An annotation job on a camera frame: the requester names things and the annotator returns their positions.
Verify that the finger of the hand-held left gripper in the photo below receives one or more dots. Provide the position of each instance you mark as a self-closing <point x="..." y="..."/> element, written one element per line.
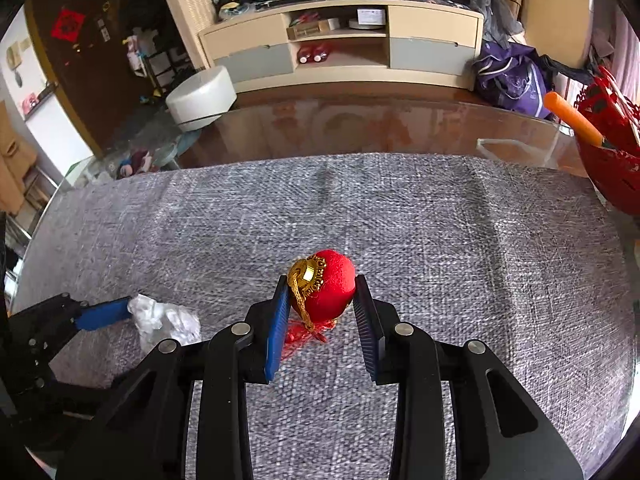
<point x="85" y="400"/>
<point x="105" y="314"/>

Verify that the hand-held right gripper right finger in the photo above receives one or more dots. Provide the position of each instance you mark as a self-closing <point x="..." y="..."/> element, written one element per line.
<point x="369" y="335"/>

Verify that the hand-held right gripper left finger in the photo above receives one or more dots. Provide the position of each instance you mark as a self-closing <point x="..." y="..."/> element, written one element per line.
<point x="277" y="330"/>

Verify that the white tissue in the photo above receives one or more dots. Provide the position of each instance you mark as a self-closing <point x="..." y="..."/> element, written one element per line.
<point x="160" y="320"/>

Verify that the red ball ornament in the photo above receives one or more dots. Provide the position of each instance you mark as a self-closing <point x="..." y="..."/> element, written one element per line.
<point x="332" y="285"/>

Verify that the grey woven table mat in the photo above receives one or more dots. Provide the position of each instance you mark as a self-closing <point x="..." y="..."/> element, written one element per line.
<point x="400" y="240"/>

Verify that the plush toy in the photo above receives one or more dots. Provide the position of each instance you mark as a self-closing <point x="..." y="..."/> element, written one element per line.
<point x="135" y="162"/>

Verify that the glass top coffee table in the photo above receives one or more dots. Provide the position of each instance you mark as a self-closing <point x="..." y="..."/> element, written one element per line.
<point x="350" y="125"/>

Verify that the dark wooden door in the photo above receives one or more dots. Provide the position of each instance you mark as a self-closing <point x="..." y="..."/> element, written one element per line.
<point x="100" y="85"/>

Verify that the white round stool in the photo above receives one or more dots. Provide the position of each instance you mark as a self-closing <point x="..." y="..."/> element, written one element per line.
<point x="200" y="95"/>

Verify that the beige television cabinet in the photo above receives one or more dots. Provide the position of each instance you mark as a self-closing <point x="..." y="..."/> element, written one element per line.
<point x="340" y="70"/>

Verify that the red bottle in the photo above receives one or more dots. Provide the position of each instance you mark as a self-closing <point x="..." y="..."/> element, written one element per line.
<point x="320" y="55"/>
<point x="305" y="55"/>

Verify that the purple bag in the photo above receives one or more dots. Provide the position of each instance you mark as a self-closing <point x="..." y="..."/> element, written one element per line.
<point x="510" y="80"/>

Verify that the red paper door decoration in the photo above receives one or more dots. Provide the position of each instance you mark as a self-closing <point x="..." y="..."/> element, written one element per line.
<point x="67" y="24"/>

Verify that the red perforated basket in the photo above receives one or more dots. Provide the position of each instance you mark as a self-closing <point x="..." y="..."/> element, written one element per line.
<point x="615" y="160"/>

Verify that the grey jacket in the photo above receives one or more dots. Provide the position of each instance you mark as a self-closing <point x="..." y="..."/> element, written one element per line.
<point x="487" y="10"/>

